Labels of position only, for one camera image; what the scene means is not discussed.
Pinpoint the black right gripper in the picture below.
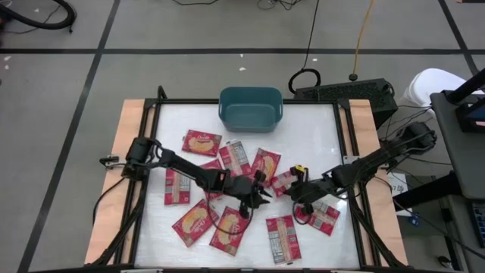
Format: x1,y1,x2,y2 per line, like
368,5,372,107
283,170,336,215

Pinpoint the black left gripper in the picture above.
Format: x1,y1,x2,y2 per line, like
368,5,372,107
227,172,274,220

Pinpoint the red popcorn bag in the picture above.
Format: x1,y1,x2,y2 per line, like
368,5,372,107
250,147,283,189
294,199,342,237
171,198,221,248
199,158,225,202
218,140,253,178
164,168,192,206
265,214,302,265
270,169,301,199
181,129,224,158
208,206,251,257

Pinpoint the teal plastic basket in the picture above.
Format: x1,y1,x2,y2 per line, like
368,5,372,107
218,86,284,133

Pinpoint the white paper sheet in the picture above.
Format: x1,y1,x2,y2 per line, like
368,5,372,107
386,172,414,218

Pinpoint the black desk leg beam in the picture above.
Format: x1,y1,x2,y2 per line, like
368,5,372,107
393,172,462,212

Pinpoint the black table clamp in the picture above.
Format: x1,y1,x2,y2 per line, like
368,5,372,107
99,154,121,168

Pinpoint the grey desk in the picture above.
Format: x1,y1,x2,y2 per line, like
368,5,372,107
430,89,485,202

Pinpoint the white chair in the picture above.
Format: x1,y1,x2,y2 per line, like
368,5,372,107
402,67,485,118

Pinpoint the black device with blue screen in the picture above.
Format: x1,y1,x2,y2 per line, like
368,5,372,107
454,101,485,134

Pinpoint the black keyboard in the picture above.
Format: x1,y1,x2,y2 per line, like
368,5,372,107
471,200,485,249

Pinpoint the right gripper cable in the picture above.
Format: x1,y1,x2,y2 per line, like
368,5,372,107
291,196,315,226

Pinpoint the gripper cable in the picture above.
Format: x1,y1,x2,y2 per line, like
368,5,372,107
291,196,315,226
206,189,253,237

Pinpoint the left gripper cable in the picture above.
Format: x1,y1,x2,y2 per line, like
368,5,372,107
206,189,253,237

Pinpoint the black floor cable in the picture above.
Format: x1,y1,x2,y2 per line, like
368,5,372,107
287,0,322,95

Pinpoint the black metal table frame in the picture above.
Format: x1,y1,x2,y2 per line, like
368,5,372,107
85,85,409,273

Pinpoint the yellow cable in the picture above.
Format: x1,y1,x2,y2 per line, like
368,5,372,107
348,0,376,83

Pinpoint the black cable bundle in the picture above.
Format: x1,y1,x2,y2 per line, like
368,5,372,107
256,0,306,11

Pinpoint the black monitor post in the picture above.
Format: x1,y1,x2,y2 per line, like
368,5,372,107
443,67,485,106

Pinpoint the black vacuum hose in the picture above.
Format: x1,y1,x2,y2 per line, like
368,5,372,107
0,0,78,32

